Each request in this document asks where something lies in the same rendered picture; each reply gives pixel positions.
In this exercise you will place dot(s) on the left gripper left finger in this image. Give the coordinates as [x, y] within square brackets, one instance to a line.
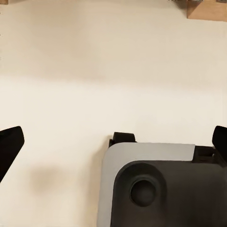
[11, 142]

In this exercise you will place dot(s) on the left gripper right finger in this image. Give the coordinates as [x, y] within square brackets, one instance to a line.
[219, 141]

